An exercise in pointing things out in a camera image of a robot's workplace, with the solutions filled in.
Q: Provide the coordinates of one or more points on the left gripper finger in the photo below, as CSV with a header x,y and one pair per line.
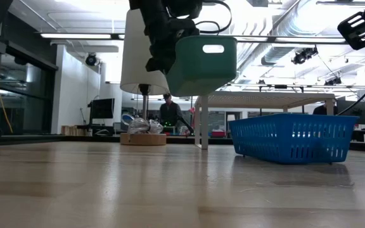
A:
x,y
162,58

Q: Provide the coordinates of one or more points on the black mesh tray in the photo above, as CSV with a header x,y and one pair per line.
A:
x,y
355,31

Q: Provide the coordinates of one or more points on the teal plastic tray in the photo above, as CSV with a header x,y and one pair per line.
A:
x,y
201,69

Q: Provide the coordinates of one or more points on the blue plastic basket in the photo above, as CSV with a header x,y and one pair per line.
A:
x,y
265,139

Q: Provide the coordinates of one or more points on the background black robot arm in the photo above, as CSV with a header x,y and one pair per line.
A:
x,y
186,124

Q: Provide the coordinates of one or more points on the dark monitor on desk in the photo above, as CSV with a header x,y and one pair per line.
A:
x,y
102,108

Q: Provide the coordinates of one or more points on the white lamp with wooden base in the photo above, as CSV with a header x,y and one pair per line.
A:
x,y
135,57

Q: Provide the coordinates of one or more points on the person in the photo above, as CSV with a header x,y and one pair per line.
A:
x,y
322,110
170,112

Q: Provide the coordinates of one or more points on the black ceiling spotlight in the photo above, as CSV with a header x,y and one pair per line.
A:
x,y
91,59

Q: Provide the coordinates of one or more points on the round blue rimmed object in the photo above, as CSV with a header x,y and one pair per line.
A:
x,y
126,119

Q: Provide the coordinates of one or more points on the black track light cluster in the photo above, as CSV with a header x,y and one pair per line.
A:
x,y
303,56

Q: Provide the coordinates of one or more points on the small white table lamp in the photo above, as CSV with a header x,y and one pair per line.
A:
x,y
231,117

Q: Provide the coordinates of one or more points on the red box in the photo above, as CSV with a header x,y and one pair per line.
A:
x,y
217,133

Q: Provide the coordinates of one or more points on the dark computer monitor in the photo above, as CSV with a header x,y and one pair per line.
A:
x,y
358,109

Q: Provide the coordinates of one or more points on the white perforated metal shelf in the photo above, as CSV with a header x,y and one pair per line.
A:
x,y
258,98

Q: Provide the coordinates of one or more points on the stacked wooden blocks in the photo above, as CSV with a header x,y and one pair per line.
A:
x,y
73,130

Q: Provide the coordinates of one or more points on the silver ceiling duct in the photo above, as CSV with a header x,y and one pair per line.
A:
x,y
280,47

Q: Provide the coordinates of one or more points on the dark metal frame structure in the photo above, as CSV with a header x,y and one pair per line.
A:
x,y
27,63

